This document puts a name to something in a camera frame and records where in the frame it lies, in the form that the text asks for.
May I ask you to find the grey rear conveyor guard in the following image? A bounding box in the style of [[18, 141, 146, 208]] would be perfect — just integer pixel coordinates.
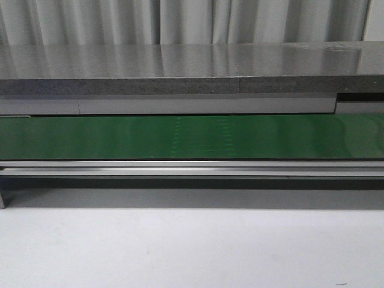
[[1, 92, 383, 116]]

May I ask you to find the green conveyor belt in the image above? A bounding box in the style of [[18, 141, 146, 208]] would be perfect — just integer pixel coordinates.
[[1, 114, 383, 160]]

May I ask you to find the grey stone slab table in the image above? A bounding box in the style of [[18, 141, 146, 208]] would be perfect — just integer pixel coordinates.
[[1, 41, 383, 95]]

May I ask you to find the grey pleated curtain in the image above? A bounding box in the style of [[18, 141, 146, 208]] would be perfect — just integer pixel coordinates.
[[1, 1, 370, 45]]

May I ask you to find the aluminium front conveyor rail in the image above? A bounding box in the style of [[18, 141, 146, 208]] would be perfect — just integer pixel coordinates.
[[1, 160, 383, 177]]

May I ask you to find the grey conveyor support leg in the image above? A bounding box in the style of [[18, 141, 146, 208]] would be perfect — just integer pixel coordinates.
[[1, 178, 15, 209]]

